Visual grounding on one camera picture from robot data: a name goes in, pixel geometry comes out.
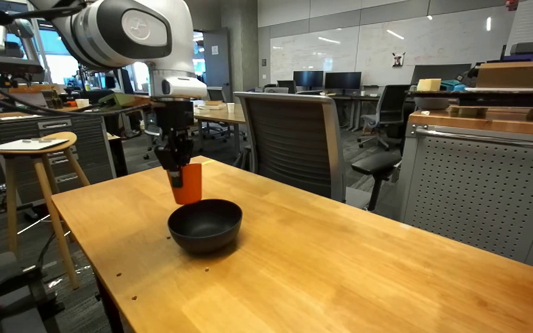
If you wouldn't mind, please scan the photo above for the wooden stool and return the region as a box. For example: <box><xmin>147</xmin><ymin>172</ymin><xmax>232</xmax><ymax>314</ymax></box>
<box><xmin>0</xmin><ymin>131</ymin><xmax>90</xmax><ymax>289</ymax></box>

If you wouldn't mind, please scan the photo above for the white paper on stool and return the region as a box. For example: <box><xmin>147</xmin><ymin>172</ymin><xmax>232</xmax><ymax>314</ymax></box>
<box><xmin>0</xmin><ymin>139</ymin><xmax>67</xmax><ymax>152</ymax></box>

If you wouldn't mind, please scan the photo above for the right black monitor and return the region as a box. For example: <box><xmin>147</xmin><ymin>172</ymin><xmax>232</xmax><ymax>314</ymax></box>
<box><xmin>327</xmin><ymin>72</ymin><xmax>362</xmax><ymax>91</ymax></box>

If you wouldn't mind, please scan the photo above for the grey perforated metal cart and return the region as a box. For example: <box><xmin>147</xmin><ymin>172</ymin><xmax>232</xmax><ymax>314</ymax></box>
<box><xmin>401</xmin><ymin>124</ymin><xmax>533</xmax><ymax>266</ymax></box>

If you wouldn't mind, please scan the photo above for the black monitor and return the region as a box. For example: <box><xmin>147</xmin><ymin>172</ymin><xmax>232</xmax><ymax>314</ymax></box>
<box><xmin>327</xmin><ymin>72</ymin><xmax>362</xmax><ymax>91</ymax></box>
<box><xmin>295</xmin><ymin>70</ymin><xmax>325</xmax><ymax>91</ymax></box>

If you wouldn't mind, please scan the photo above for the left black monitor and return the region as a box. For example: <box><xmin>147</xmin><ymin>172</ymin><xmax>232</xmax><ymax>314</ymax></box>
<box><xmin>295</xmin><ymin>70</ymin><xmax>325</xmax><ymax>91</ymax></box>

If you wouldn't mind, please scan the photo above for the grey mesh office chair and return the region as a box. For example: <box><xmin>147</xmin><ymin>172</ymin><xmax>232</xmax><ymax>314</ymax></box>
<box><xmin>238</xmin><ymin>91</ymin><xmax>347</xmax><ymax>202</ymax></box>

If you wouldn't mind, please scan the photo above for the wooden crate on cart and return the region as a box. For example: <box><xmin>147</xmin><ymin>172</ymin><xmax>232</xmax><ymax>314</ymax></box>
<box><xmin>410</xmin><ymin>104</ymin><xmax>533</xmax><ymax>135</ymax></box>

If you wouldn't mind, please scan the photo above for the black bowl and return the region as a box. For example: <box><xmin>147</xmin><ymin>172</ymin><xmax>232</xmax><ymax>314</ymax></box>
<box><xmin>167</xmin><ymin>200</ymin><xmax>243</xmax><ymax>253</ymax></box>

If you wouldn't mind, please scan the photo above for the orange plastic cup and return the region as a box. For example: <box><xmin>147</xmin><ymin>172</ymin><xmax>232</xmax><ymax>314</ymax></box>
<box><xmin>169</xmin><ymin>163</ymin><xmax>203</xmax><ymax>205</ymax></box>

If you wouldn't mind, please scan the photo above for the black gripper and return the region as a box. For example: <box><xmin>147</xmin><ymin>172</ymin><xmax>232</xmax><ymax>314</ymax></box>
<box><xmin>154</xmin><ymin>100</ymin><xmax>195</xmax><ymax>170</ymax></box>

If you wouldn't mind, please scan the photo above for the black office chair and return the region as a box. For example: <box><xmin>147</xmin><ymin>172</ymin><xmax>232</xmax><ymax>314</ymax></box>
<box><xmin>352</xmin><ymin>85</ymin><xmax>410</xmax><ymax>211</ymax></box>

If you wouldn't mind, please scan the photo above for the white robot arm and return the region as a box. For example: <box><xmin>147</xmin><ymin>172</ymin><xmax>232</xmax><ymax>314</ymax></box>
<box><xmin>29</xmin><ymin>0</ymin><xmax>206</xmax><ymax>98</ymax></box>

